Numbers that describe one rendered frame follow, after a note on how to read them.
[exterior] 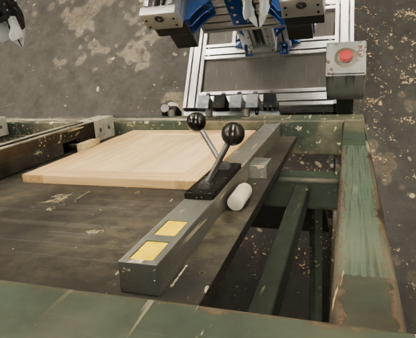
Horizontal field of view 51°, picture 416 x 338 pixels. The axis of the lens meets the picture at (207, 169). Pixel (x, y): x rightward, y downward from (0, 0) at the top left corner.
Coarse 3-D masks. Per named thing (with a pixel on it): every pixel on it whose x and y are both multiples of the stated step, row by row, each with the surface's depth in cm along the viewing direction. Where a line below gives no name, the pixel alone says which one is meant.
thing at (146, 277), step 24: (264, 144) 111; (240, 168) 87; (168, 216) 63; (192, 216) 63; (216, 216) 71; (144, 240) 56; (168, 240) 55; (192, 240) 60; (120, 264) 50; (144, 264) 49; (168, 264) 52; (144, 288) 50
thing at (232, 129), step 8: (224, 128) 68; (232, 128) 68; (240, 128) 68; (224, 136) 68; (232, 136) 68; (240, 136) 68; (224, 144) 70; (232, 144) 69; (224, 152) 70; (216, 160) 71; (216, 168) 71; (208, 176) 72; (200, 184) 72; (208, 184) 72
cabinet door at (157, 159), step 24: (120, 144) 130; (144, 144) 128; (168, 144) 126; (192, 144) 124; (216, 144) 122; (240, 144) 119; (48, 168) 104; (72, 168) 104; (96, 168) 103; (120, 168) 102; (144, 168) 101; (168, 168) 99; (192, 168) 97
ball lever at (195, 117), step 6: (192, 114) 82; (198, 114) 82; (186, 120) 83; (192, 120) 82; (198, 120) 82; (204, 120) 82; (192, 126) 82; (198, 126) 82; (204, 126) 83; (204, 132) 83; (204, 138) 83; (210, 144) 83; (216, 150) 84; (216, 156) 84; (222, 162) 84; (228, 162) 85; (222, 168) 83; (228, 168) 83
